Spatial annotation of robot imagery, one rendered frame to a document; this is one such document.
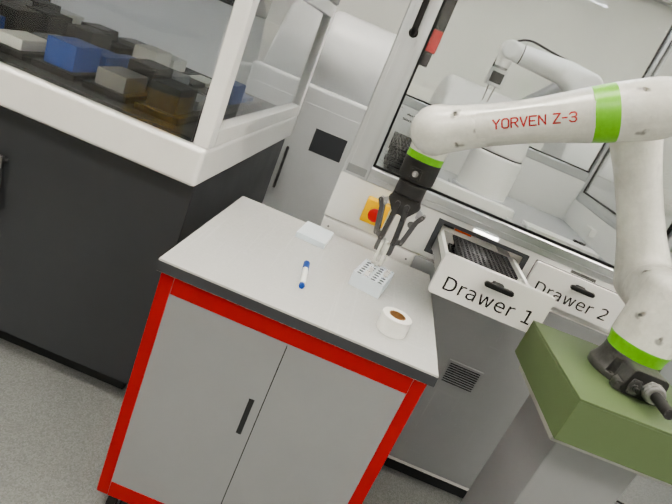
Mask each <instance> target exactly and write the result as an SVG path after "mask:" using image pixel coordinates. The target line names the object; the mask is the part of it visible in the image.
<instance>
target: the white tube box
mask: <svg viewBox="0 0 672 504"><path fill-rule="evenodd" d="M373 265H374V264H372V263H371V261H370V260H369V259H366V260H364V261H363V262H362V263H361V264H360V265H359V266H358V267H357V268H356V269H355V270H354V271H353V273H352V275H351V277H350V279H349V282H348V284H350V285H352V286H354V287H355V288H357V289H359V290H361V291H363V292H365V293H367V294H369V295H371V296H373V297H375V298H377V299H378V298H379V297H380V295H381V294H382V293H383V291H384V290H385V289H386V288H387V286H388V285H389V283H390V281H391V279H392V277H393V275H394V272H392V271H391V272H390V274H389V276H388V277H387V278H385V277H383V274H384V272H385V271H386V270H387V269H386V268H384V267H382V266H381V267H374V266H373ZM370 266H372V267H374V270H373V272H372V273H370V275H369V276H368V277H365V276H364V274H365V271H366V270H368V269H369V267H370Z"/></svg>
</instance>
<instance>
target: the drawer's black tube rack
mask: <svg viewBox="0 0 672 504"><path fill-rule="evenodd" d="M453 240H454V244H451V243H449V244H448V250H449V252H451V253H453V254H455V255H458V256H460V257H462V258H465V259H467V260H469V261H472V262H474V263H477V264H479V265H481V266H484V267H486V268H488V269H491V270H493V271H495V272H498V273H500V274H502V275H505V276H507V277H510V278H512V279H514V280H517V279H518V277H517V275H516V273H515V271H514V269H513V267H512V265H511V263H510V261H509V259H508V258H507V257H506V256H503V255H501V254H499V253H496V252H494V251H492V250H489V249H487V248H485V247H482V246H480V245H477V244H475V243H473V242H470V241H468V240H466V239H463V238H461V237H459V236H456V235H454V234H453Z"/></svg>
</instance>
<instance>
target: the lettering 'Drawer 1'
mask: <svg viewBox="0 0 672 504"><path fill-rule="evenodd" d="M449 278H450V279H452V280H454V281H455V286H454V288H453V289H451V290H448V289H445V288H444V287H445V286H446V284H447V282H448V280H449ZM456 287H457V281H456V280H455V279H454V278H452V277H449V276H448V277H447V279H446V281H445V283H444V285H443V287H442V289H444V290H446V291H454V290H455V289H456ZM469 291H472V292H474V293H475V295H473V294H469V293H468V294H466V296H465V298H466V299H467V300H471V301H472V302H473V300H474V299H475V297H476V292H475V291H474V290H469ZM468 295H471V296H474V297H473V298H472V299H468V298H467V296H468ZM482 295H483V294H481V296H480V300H479V305H481V304H482V303H483V302H484V301H485V300H486V299H487V300H486V304H485V307H486V308H487V307H488V306H489V305H490V304H491V303H492V302H493V301H494V299H492V300H491V301H490V302H489V304H488V305H487V303H488V298H489V297H486V298H485V299H484V300H483V301H482V302H481V299H482ZM498 304H502V305H503V308H502V307H500V306H497V305H498ZM496 307H498V308H501V309H503V310H504V308H505V304H504V303H502V302H497V303H496V304H495V305H494V311H495V312H497V313H502V312H499V311H497V310H496ZM526 312H529V314H528V316H527V317H526V319H525V321H524V322H523V321H520V322H521V323H524V324H526V325H528V323H526V321H527V320H528V318H529V316H530V315H531V313H532V311H528V310H526Z"/></svg>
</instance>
